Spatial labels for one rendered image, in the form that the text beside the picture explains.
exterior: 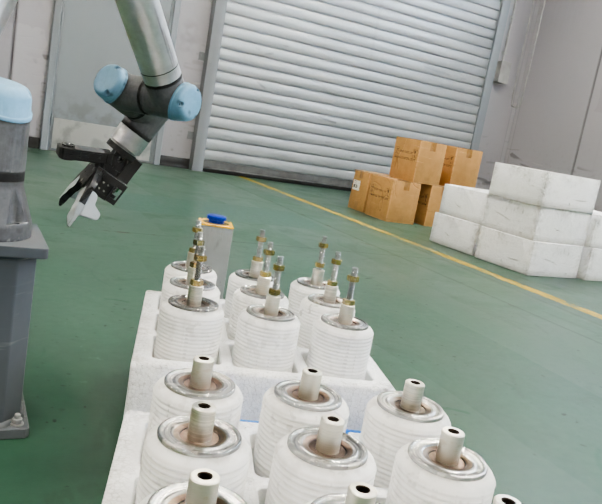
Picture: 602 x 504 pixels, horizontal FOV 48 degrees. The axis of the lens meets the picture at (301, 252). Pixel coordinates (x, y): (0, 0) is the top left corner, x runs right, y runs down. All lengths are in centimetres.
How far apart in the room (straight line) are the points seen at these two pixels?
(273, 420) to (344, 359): 32
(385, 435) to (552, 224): 304
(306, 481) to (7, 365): 62
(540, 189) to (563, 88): 420
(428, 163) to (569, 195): 143
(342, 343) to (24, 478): 48
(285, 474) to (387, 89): 651
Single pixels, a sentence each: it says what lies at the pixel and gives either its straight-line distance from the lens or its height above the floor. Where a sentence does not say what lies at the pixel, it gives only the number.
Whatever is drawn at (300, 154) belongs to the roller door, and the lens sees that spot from 660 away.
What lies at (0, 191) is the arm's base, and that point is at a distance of 107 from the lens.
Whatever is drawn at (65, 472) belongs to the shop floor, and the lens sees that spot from 107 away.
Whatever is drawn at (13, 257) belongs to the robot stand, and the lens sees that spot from 105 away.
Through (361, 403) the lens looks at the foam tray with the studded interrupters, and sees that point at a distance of 103.
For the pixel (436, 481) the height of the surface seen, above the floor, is 25.
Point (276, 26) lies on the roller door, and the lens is 646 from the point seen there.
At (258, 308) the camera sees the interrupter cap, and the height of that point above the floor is 25.
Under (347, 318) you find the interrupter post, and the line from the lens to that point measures 105.
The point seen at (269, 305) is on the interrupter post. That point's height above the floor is 27.
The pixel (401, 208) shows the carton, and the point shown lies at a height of 11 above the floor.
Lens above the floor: 53
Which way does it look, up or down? 10 degrees down
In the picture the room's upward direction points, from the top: 10 degrees clockwise
